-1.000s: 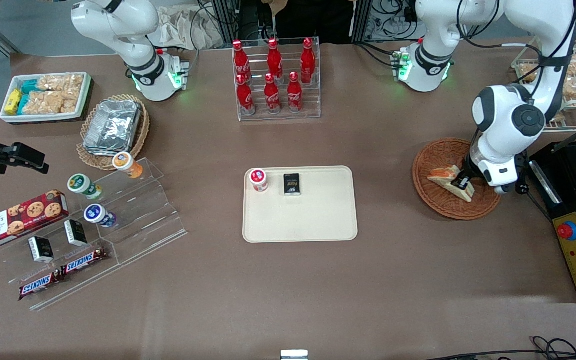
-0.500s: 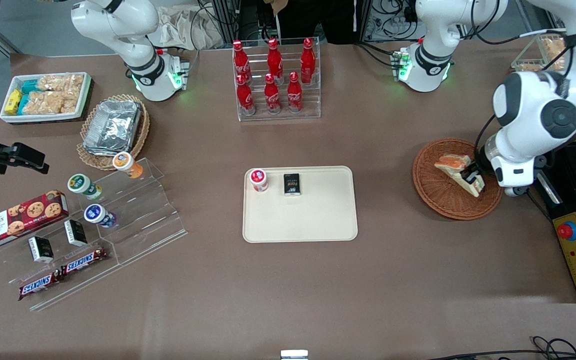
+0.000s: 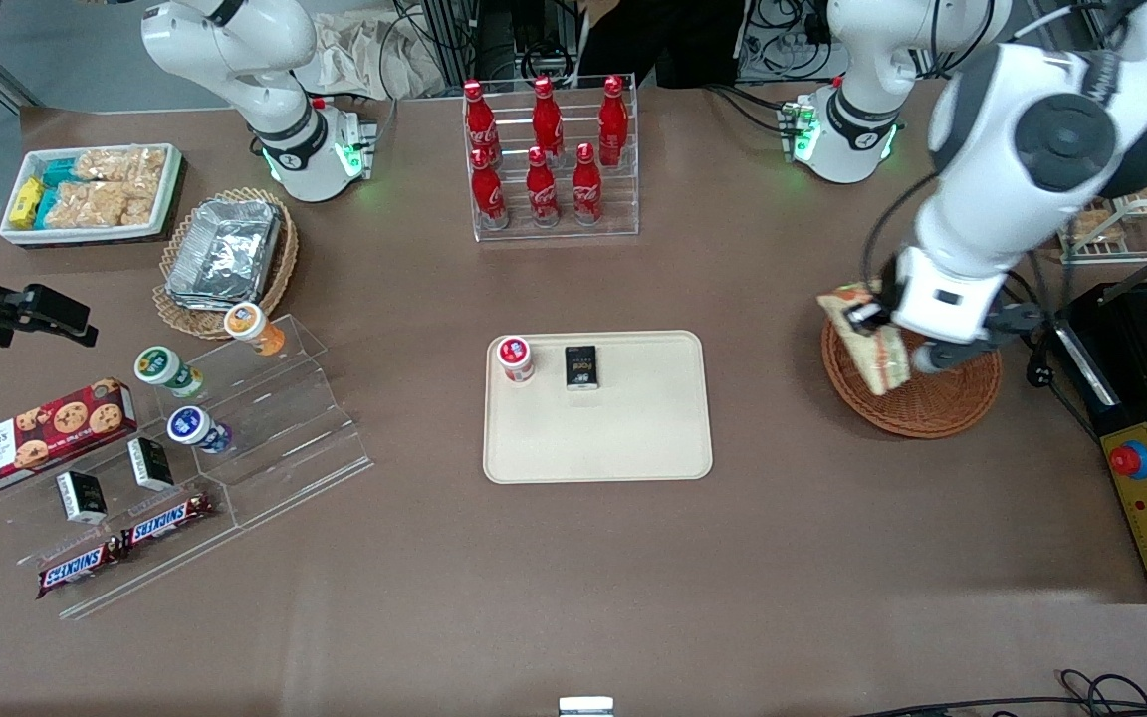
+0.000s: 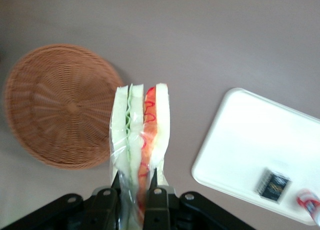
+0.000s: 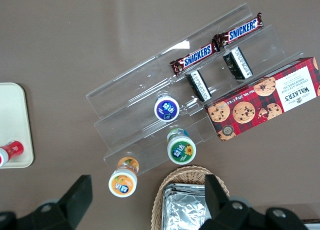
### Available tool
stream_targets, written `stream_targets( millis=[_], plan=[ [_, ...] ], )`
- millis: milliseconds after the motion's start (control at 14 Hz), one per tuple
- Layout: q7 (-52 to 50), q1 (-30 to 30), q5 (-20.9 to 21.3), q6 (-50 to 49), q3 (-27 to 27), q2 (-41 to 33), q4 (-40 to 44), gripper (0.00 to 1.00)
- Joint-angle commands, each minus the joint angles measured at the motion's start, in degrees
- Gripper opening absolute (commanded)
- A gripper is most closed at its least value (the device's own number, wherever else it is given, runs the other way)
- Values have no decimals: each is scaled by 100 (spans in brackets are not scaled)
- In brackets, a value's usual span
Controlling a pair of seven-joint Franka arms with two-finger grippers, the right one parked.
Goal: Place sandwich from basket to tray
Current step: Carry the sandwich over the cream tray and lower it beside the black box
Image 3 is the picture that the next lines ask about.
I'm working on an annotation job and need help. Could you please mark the yellow snack packet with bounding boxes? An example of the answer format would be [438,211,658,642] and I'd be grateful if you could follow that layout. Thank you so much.
[8,177,46,229]

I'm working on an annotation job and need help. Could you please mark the red Coca-Cola bottle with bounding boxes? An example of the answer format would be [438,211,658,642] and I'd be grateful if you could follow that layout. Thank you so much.
[531,76,566,160]
[462,80,502,165]
[572,143,605,227]
[526,146,562,229]
[598,75,630,168]
[470,147,511,232]

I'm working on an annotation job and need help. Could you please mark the red Walkers cookie box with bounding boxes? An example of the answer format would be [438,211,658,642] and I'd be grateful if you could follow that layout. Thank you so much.
[0,377,139,501]

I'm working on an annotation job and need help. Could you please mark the orange lid gum jar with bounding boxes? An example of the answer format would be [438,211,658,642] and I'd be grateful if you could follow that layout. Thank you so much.
[224,302,287,358]

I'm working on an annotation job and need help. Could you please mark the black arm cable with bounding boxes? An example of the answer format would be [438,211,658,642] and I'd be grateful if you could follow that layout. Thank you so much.
[860,171,945,292]

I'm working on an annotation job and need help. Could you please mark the crumpled white cloth bag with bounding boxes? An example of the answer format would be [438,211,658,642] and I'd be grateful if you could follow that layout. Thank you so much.
[313,10,447,103]

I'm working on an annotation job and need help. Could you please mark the red lid gum jar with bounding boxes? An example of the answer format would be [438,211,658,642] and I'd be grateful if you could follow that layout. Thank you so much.
[497,336,537,385]

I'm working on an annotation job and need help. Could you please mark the aluminium foil container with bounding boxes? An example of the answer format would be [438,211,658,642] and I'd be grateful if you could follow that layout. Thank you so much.
[165,199,284,310]

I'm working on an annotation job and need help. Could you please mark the cream plastic serving tray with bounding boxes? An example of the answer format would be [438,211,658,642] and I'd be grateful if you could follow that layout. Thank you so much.
[482,330,714,485]

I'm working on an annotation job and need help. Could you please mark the clear rice cracker bag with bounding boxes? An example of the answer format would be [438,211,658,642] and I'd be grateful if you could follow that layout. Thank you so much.
[44,182,158,231]
[71,147,168,192]

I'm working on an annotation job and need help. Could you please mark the green lid gum jar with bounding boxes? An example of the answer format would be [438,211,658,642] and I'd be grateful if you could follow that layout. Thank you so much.
[133,346,205,399]

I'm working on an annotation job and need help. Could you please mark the small black gum box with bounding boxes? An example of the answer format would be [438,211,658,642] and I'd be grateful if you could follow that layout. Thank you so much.
[565,345,601,391]

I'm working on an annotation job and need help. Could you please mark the light wicker oval basket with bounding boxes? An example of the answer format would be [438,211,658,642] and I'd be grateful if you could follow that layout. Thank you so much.
[153,187,300,342]

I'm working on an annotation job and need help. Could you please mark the Snickers chocolate bar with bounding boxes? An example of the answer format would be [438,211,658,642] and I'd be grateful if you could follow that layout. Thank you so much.
[120,493,217,550]
[36,538,127,600]

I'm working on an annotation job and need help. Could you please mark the white rectangular snack bin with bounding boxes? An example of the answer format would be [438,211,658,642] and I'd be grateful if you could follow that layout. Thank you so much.
[0,143,185,249]

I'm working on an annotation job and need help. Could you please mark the small black white box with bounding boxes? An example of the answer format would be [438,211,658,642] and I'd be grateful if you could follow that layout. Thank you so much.
[56,471,110,527]
[127,436,176,493]

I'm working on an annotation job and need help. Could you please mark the clear acrylic bottle rack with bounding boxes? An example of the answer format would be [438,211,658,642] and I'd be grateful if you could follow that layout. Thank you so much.
[462,74,641,243]

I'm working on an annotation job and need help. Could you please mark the black floor cable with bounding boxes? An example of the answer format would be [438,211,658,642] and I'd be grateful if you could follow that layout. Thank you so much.
[862,668,1147,717]

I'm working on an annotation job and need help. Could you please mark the clear acrylic stepped display stand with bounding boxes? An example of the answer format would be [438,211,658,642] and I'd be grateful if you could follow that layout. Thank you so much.
[0,314,375,621]

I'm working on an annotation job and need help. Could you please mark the blue lid gum jar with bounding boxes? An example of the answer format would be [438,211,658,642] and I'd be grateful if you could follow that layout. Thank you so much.
[167,406,234,456]

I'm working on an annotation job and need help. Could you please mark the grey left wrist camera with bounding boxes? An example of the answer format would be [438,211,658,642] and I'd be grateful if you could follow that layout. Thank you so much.
[912,304,1044,375]

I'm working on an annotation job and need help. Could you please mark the brown round wicker basket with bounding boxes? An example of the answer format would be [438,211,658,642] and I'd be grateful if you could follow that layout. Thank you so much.
[820,309,1004,440]

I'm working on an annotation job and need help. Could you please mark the red emergency stop button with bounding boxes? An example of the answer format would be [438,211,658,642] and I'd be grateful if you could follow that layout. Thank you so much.
[1109,438,1147,482]

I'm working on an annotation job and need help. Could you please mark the triangle sandwich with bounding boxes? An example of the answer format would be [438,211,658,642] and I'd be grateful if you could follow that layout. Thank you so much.
[817,284,914,397]

